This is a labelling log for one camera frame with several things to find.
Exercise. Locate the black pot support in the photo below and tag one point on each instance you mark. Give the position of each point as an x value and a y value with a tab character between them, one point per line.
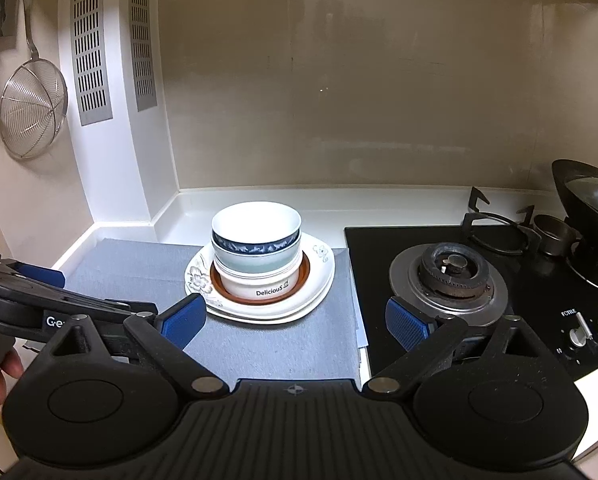
494	232

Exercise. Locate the white bowl with blue pattern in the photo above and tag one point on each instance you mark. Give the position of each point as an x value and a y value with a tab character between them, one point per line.
256	225

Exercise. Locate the metal mesh strainer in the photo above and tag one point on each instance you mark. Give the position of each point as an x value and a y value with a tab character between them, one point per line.
31	105

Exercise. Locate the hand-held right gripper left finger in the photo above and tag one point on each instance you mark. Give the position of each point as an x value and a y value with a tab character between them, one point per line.
181	321

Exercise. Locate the cream bowl with black print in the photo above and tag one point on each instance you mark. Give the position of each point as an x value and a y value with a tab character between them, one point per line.
249	287

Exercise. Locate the narrow metal vent grille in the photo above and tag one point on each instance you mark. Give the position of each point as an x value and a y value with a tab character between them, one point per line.
143	35

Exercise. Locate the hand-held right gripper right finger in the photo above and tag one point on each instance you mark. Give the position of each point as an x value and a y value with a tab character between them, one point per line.
405	324

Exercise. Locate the brown round plate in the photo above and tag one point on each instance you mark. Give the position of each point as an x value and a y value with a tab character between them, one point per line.
305	272

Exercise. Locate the round gas burner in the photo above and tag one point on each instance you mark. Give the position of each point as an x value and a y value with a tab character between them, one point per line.
449	272

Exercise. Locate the grey table mat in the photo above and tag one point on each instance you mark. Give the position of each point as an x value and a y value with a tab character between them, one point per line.
129	270

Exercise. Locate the white floral plate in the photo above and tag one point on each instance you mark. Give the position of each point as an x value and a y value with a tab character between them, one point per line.
279	318
199	275

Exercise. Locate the teal spiral bowl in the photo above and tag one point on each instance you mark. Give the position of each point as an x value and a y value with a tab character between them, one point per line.
256	263

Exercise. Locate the black gas stove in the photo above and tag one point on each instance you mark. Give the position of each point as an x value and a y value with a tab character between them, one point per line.
379	260

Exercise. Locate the small metal pot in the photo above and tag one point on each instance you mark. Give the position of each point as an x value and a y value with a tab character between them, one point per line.
554	232

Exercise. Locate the wide metal vent grille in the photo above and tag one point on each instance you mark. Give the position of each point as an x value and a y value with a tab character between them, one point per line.
91	45

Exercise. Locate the black wok with glass lid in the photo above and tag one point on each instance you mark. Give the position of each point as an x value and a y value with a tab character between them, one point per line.
591	200

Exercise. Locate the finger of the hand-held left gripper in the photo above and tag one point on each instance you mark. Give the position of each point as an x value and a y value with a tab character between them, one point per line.
39	276
109	305

